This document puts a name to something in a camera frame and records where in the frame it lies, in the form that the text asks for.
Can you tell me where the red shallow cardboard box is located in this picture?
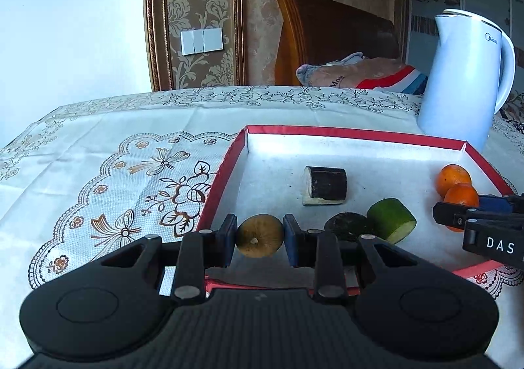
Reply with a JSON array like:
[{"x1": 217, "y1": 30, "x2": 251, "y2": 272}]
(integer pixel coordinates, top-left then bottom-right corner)
[{"x1": 196, "y1": 125, "x2": 518, "y2": 297}]

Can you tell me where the white wall switch panel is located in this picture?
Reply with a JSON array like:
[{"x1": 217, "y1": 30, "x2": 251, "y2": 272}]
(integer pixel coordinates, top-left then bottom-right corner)
[{"x1": 180, "y1": 28, "x2": 224, "y2": 56}]

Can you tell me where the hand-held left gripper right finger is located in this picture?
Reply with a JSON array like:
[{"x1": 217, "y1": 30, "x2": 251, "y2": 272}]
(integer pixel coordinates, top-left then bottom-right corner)
[{"x1": 282, "y1": 213, "x2": 422, "y2": 300}]

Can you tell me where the green cucumber piece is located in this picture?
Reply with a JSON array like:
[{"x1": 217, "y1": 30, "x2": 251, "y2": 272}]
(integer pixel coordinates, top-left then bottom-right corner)
[{"x1": 366, "y1": 198, "x2": 417, "y2": 245}]

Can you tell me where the dark brown water chestnut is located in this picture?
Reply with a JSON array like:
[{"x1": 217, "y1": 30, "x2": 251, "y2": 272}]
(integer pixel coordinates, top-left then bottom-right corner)
[{"x1": 324, "y1": 211, "x2": 371, "y2": 243}]

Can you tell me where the small round orange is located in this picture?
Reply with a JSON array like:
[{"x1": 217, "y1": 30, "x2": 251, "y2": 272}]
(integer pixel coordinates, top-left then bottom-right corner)
[{"x1": 435, "y1": 164, "x2": 472, "y2": 197}]

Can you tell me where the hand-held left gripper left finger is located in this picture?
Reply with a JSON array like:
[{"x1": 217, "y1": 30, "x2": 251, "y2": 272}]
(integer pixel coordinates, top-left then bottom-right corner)
[{"x1": 100, "y1": 213, "x2": 239, "y2": 300}]

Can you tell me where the brown fig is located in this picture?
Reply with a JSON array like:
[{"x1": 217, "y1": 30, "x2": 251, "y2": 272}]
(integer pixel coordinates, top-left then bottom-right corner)
[{"x1": 236, "y1": 214, "x2": 284, "y2": 258}]

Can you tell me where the grey-blue cloth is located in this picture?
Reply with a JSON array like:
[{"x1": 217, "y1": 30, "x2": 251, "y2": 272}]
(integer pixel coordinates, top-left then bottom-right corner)
[{"x1": 296, "y1": 52, "x2": 364, "y2": 86}]

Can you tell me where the large oblong orange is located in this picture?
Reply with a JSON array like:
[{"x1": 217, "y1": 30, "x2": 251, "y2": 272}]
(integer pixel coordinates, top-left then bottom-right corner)
[{"x1": 443, "y1": 183, "x2": 479, "y2": 232}]

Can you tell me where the light blue electric kettle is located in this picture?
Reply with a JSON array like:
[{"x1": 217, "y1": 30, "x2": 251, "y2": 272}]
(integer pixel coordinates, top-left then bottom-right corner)
[{"x1": 417, "y1": 9, "x2": 516, "y2": 152}]

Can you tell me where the gold wall moulding frame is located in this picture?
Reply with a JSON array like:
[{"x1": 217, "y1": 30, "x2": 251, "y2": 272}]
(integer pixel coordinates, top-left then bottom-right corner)
[{"x1": 142, "y1": 0, "x2": 246, "y2": 91}]

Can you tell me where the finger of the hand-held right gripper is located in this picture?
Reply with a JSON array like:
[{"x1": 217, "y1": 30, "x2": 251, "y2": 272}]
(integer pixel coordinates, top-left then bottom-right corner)
[
  {"x1": 477, "y1": 194, "x2": 524, "y2": 214},
  {"x1": 433, "y1": 201, "x2": 524, "y2": 231}
]

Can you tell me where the dark eggplant piece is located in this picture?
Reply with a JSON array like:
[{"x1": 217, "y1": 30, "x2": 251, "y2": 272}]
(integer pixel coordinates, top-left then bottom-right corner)
[{"x1": 302, "y1": 166, "x2": 348, "y2": 206}]

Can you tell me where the folded cloth on chair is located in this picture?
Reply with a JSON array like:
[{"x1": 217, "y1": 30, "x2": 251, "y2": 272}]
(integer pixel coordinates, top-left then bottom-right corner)
[{"x1": 325, "y1": 57, "x2": 429, "y2": 95}]

